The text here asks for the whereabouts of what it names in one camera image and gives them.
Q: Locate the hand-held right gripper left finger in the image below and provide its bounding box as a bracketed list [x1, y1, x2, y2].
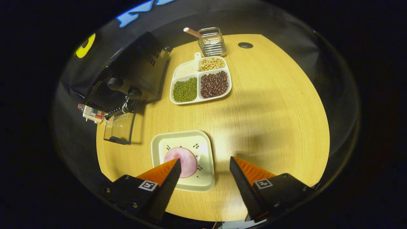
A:
[103, 158, 182, 223]

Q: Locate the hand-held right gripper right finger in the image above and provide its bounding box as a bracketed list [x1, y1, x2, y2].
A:
[230, 156, 315, 223]

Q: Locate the pink ham slice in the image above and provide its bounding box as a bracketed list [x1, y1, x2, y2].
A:
[164, 147, 198, 178]

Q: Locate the square white plate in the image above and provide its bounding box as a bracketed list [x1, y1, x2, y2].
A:
[150, 130, 216, 192]

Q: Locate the black electric oven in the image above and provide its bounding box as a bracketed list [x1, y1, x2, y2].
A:
[72, 31, 172, 145]

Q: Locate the black oven knob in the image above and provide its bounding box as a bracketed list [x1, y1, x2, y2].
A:
[128, 87, 142, 101]
[107, 77, 124, 91]

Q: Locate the pile of green beans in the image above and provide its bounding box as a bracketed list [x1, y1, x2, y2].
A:
[173, 77, 198, 103]

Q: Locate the small white appliance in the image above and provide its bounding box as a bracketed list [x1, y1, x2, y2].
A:
[78, 103, 105, 124]

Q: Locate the pile of red beans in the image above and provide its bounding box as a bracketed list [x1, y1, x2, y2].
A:
[200, 71, 229, 99]

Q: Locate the white divided tray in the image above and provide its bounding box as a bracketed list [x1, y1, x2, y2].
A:
[169, 52, 232, 105]

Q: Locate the pile of soybeans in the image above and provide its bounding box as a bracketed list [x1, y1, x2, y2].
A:
[199, 57, 225, 72]

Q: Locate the striped paper straw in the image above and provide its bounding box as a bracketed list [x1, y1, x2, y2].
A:
[183, 27, 204, 39]

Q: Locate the metal wire basket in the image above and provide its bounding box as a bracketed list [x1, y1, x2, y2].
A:
[197, 27, 227, 58]

